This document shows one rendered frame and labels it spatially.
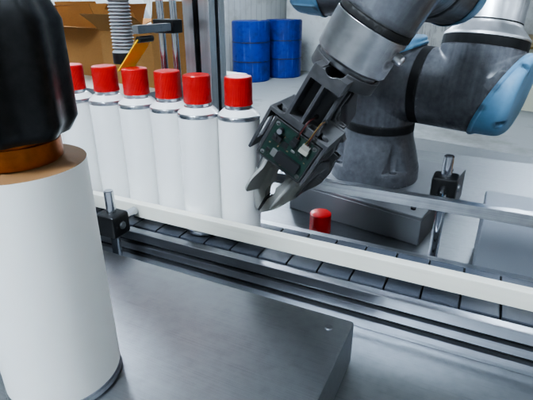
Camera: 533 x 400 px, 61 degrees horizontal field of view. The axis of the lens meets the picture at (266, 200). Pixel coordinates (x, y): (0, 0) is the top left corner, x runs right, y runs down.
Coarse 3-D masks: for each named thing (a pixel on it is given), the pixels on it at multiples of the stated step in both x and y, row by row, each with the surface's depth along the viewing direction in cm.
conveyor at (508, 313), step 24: (192, 240) 59; (216, 240) 59; (336, 240) 59; (288, 264) 54; (312, 264) 54; (432, 264) 54; (384, 288) 50; (408, 288) 49; (432, 288) 49; (480, 312) 46; (504, 312) 46; (528, 312) 46
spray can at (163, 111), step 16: (160, 80) 56; (176, 80) 56; (160, 96) 57; (176, 96) 57; (160, 112) 57; (176, 112) 57; (160, 128) 58; (176, 128) 58; (160, 144) 58; (176, 144) 58; (160, 160) 59; (176, 160) 59; (160, 176) 61; (176, 176) 60; (160, 192) 62; (176, 192) 61; (176, 208) 62
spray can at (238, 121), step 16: (224, 80) 52; (240, 80) 52; (224, 96) 53; (240, 96) 52; (224, 112) 53; (240, 112) 53; (256, 112) 54; (224, 128) 53; (240, 128) 53; (256, 128) 54; (224, 144) 54; (240, 144) 54; (256, 144) 55; (224, 160) 55; (240, 160) 54; (256, 160) 56; (224, 176) 56; (240, 176) 55; (224, 192) 57; (240, 192) 56; (224, 208) 58; (240, 208) 57; (256, 224) 59
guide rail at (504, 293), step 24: (96, 192) 65; (144, 216) 61; (168, 216) 59; (192, 216) 58; (240, 240) 56; (264, 240) 54; (288, 240) 52; (312, 240) 52; (336, 264) 51; (360, 264) 49; (384, 264) 48; (408, 264) 47; (456, 288) 46; (480, 288) 45; (504, 288) 44; (528, 288) 43
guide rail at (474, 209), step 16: (336, 192) 56; (352, 192) 55; (368, 192) 54; (384, 192) 53; (400, 192) 53; (432, 208) 51; (448, 208) 51; (464, 208) 50; (480, 208) 49; (496, 208) 49; (512, 224) 48; (528, 224) 48
